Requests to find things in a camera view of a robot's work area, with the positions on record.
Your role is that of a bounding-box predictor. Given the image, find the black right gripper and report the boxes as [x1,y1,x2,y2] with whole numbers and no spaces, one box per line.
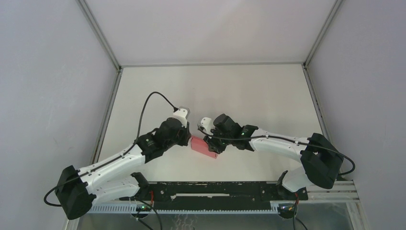
[203,126,233,154]

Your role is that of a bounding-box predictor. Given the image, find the pink cardboard box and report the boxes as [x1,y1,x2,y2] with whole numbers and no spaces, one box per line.
[190,136,218,159]

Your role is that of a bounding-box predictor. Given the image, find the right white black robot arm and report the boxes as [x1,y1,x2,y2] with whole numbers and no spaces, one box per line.
[198,114,344,199]

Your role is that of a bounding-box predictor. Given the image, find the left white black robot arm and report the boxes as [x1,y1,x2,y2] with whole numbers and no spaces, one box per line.
[55,117,191,220]

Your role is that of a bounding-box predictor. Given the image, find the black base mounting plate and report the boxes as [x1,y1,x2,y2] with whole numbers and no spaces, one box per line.
[131,181,308,211]

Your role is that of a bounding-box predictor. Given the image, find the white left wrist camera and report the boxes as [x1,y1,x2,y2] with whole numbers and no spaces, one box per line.
[172,106,190,127]

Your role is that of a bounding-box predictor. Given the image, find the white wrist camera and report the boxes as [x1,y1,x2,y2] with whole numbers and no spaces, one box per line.
[172,106,190,127]
[198,117,215,135]

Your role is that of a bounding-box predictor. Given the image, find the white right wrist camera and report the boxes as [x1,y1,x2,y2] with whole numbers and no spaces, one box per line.
[198,117,215,135]

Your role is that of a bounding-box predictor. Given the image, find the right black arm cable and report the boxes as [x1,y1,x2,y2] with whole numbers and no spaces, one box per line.
[198,125,356,177]

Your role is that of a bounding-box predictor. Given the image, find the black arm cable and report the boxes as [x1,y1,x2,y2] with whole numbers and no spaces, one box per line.
[198,125,356,177]
[43,92,179,207]

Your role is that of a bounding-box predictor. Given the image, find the white slotted cable duct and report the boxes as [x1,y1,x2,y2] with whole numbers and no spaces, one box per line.
[87,203,280,214]

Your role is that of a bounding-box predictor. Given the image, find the aluminium front frame rail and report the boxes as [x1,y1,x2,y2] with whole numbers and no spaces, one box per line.
[71,181,360,204]

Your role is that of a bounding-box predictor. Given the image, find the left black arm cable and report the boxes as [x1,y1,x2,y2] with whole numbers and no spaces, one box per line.
[43,92,179,207]

